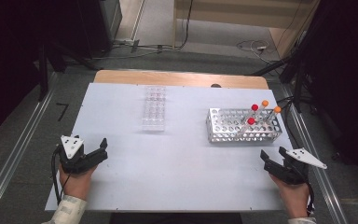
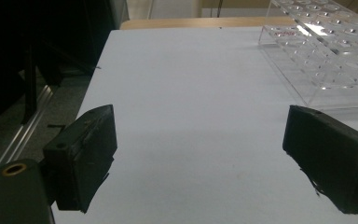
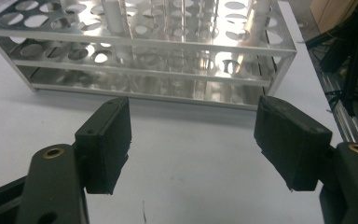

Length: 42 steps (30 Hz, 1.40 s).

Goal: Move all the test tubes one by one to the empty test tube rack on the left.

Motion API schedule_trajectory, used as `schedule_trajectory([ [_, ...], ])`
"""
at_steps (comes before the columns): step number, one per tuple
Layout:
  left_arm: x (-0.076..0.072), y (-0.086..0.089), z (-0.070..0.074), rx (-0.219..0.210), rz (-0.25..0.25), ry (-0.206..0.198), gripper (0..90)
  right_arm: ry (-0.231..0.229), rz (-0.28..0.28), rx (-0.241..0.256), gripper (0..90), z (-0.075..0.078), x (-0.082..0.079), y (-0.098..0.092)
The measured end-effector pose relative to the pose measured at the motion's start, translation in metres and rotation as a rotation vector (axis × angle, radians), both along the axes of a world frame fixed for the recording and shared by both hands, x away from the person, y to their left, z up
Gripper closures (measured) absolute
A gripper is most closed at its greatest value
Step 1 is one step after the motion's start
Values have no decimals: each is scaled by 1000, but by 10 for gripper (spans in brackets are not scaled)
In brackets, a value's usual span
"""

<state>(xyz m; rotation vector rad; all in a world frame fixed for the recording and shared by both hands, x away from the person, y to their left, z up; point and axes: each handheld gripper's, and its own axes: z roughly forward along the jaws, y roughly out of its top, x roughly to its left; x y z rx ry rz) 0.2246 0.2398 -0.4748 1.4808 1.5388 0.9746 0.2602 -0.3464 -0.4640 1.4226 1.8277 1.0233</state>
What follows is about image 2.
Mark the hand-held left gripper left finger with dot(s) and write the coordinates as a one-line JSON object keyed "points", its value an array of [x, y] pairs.
{"points": [[80, 155]]}

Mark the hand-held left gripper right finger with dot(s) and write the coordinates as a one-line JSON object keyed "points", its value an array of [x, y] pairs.
{"points": [[332, 158]]}

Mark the clear acrylic tube rack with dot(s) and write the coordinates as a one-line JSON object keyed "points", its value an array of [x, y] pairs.
{"points": [[323, 46]]}

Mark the black stand leg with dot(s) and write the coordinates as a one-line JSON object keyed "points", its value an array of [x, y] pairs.
{"points": [[30, 87]]}

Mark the white table board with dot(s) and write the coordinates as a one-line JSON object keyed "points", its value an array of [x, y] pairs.
{"points": [[183, 93]]}

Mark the wooden table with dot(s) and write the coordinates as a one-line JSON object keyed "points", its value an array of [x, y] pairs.
{"points": [[199, 22]]}

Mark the metal floor rail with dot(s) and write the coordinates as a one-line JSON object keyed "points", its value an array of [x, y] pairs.
{"points": [[28, 130]]}

